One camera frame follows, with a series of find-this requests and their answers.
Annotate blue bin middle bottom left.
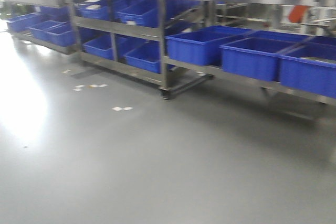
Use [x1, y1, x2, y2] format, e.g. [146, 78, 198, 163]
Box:
[82, 34, 137, 61]

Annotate blue bin rack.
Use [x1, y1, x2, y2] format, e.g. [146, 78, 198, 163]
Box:
[28, 20, 77, 47]
[277, 43, 335, 98]
[220, 30, 310, 81]
[166, 26, 253, 66]

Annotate blue bin left rack lower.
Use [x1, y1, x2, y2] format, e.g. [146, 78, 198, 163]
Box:
[28, 20, 77, 47]

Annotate blue bin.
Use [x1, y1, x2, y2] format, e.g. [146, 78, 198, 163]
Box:
[124, 41, 161, 74]
[82, 34, 137, 61]

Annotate steel wheeled rack middle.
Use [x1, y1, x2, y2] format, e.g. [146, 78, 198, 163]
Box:
[68, 0, 215, 100]

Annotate steel rack right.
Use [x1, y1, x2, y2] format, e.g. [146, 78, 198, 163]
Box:
[159, 0, 336, 127]

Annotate steel rack far left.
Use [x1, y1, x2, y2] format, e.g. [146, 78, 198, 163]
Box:
[1, 0, 76, 55]

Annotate blue bin shelf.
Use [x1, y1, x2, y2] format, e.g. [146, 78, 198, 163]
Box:
[117, 0, 185, 28]
[77, 0, 128, 21]

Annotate blue bin middle shelf left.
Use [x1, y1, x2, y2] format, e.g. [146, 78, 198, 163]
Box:
[77, 0, 128, 21]

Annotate blue bin middle bottom right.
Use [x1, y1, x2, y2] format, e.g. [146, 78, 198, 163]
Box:
[124, 41, 161, 74]

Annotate blue bin middle shelf right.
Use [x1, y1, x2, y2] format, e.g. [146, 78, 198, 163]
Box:
[117, 0, 185, 28]

